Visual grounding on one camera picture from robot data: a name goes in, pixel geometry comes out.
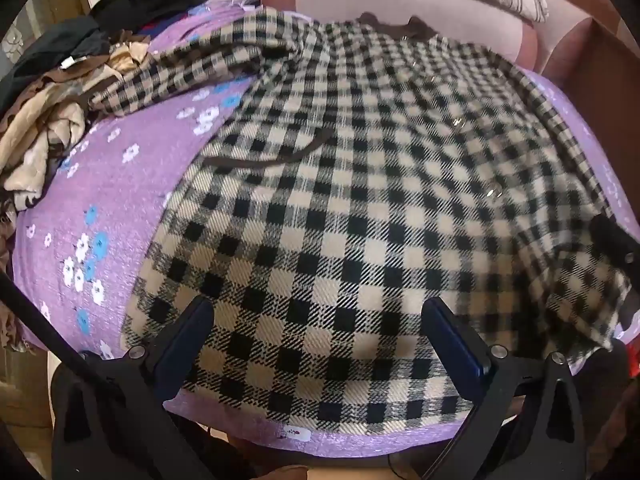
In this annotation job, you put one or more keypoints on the black and cream checkered coat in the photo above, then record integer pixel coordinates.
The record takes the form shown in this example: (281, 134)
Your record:
(350, 210)

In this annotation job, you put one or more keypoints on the beige and brown garment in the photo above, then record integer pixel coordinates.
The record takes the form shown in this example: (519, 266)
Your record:
(45, 125)

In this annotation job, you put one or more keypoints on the dark grey garment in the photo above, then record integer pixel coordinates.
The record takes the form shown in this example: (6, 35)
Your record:
(55, 47)

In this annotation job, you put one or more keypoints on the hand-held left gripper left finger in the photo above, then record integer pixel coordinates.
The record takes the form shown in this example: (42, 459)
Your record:
(192, 332)

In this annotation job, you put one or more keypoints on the purple floral bedsheet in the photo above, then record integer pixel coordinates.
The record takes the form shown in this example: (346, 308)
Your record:
(125, 185)

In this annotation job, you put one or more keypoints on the black garment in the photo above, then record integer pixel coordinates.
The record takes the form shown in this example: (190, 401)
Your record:
(145, 2)

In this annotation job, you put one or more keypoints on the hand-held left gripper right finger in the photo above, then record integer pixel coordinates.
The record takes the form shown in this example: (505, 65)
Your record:
(452, 337)

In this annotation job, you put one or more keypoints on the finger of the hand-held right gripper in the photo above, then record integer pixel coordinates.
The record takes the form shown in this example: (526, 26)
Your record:
(610, 245)

